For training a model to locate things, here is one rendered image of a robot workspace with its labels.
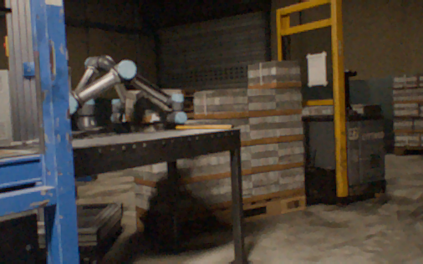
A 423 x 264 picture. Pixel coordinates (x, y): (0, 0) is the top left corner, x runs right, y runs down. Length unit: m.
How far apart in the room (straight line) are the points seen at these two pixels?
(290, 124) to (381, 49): 6.04
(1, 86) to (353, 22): 7.99
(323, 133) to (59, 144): 3.35
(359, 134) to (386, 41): 5.57
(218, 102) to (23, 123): 1.41
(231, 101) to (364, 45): 6.59
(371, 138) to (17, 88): 3.07
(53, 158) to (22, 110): 1.75
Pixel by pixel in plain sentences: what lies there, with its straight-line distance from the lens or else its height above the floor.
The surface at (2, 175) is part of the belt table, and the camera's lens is 1.77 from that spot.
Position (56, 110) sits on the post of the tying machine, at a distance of 1.69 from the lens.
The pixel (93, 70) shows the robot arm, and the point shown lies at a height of 1.25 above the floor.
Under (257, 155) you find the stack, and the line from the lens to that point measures 4.00.
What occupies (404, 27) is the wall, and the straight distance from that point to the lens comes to 10.01.
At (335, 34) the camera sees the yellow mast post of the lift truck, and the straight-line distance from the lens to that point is 4.40.
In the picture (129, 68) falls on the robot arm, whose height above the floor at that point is 1.19.
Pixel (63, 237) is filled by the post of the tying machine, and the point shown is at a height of 0.52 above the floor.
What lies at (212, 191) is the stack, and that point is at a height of 0.28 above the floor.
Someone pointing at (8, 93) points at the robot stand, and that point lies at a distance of 3.41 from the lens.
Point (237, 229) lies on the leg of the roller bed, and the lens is 2.93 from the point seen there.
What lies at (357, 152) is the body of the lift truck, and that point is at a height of 0.46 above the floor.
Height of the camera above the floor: 0.94
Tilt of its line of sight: 3 degrees down
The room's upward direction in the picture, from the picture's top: 3 degrees counter-clockwise
